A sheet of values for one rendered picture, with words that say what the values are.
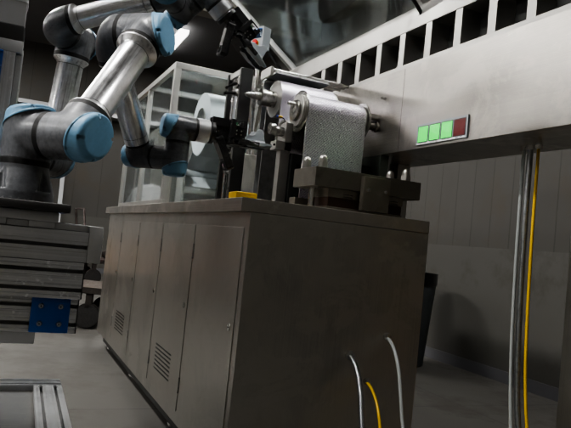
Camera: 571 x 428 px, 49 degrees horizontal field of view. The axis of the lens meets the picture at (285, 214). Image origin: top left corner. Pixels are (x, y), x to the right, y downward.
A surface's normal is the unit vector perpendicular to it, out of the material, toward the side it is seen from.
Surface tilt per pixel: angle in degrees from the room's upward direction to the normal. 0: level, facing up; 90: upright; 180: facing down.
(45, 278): 90
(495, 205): 90
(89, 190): 90
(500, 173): 90
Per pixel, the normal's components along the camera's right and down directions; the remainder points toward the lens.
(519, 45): -0.90, -0.11
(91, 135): 0.90, 0.18
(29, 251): 0.39, 0.00
